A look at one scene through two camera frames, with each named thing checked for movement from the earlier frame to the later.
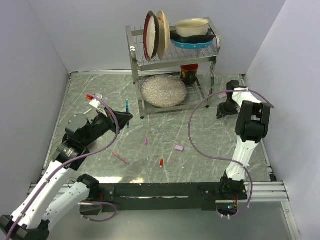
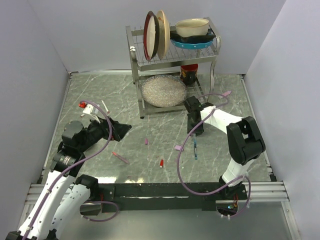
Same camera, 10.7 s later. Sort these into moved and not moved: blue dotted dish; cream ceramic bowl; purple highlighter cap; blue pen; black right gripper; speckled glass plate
Moved: black right gripper; blue pen
Not moved: blue dotted dish; purple highlighter cap; speckled glass plate; cream ceramic bowl
